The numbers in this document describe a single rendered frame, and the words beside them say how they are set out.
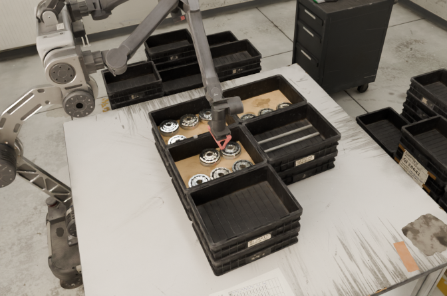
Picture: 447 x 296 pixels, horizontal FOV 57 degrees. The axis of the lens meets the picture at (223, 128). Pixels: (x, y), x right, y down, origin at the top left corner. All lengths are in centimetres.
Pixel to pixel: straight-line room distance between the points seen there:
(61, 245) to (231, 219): 119
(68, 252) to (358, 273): 158
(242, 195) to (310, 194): 37
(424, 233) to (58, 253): 191
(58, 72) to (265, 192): 99
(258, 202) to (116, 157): 87
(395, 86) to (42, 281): 326
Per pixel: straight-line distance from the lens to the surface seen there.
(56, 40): 169
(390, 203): 210
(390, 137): 311
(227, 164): 198
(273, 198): 185
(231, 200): 184
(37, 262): 293
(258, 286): 176
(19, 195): 336
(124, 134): 244
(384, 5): 350
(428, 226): 206
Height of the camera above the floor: 226
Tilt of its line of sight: 41 degrees down
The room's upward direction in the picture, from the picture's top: 3 degrees counter-clockwise
